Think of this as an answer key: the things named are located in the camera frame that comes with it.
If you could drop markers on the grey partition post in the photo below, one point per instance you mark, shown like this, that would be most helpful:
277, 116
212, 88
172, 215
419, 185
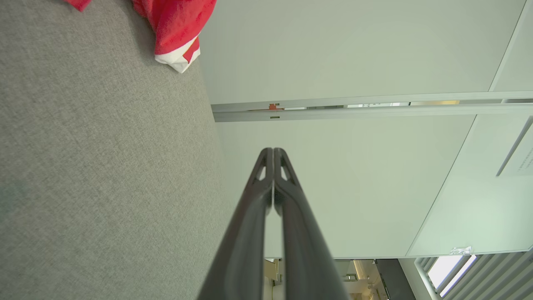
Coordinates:
374, 111

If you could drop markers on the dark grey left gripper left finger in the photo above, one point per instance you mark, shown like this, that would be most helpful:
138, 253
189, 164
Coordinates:
241, 250

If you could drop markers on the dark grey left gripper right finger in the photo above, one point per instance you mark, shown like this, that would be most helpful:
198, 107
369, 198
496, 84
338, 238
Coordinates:
304, 250

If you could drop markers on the window blinds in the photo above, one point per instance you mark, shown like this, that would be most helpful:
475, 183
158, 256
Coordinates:
479, 279

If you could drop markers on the red shorts white hem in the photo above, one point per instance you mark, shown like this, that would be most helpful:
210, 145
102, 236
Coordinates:
79, 3

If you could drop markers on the red Bulls jersey white sleeves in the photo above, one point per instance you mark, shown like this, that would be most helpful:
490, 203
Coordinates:
179, 21

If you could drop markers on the grey fabric sofa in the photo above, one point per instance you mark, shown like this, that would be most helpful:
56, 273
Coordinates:
104, 166

